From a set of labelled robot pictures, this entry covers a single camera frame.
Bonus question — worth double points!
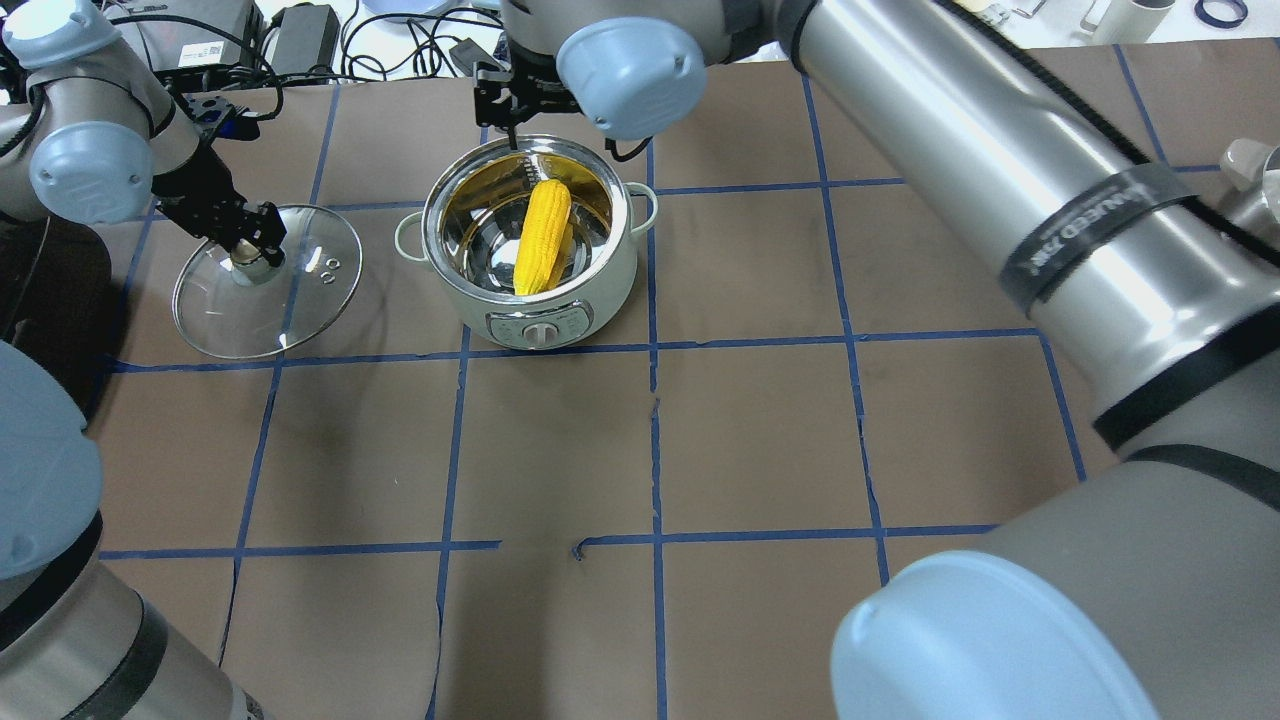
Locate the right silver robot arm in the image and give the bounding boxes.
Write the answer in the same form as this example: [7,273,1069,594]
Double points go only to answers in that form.
[430,184,1108,719]

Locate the glass pot lid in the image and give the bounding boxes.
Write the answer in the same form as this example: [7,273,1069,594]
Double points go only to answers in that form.
[172,204,364,360]

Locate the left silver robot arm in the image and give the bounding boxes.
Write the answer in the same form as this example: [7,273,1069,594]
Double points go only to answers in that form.
[3,1,362,719]

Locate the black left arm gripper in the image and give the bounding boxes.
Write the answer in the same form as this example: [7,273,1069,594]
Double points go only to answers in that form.
[152,143,287,266]

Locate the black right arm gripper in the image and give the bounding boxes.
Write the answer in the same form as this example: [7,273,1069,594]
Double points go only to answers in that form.
[472,35,582,152]

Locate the yellow corn cob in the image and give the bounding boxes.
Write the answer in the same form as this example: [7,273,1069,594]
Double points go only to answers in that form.
[513,179,572,296]

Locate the black cables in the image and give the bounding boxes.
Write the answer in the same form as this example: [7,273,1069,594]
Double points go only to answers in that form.
[105,0,511,120]

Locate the black power adapter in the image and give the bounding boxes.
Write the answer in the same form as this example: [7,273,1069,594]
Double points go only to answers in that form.
[268,3,340,76]

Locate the pale green electric pot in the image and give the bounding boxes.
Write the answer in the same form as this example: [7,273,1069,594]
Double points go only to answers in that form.
[393,135,659,351]

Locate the brown paper table mat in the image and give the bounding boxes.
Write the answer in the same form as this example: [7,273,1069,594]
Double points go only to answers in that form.
[90,64,1277,719]

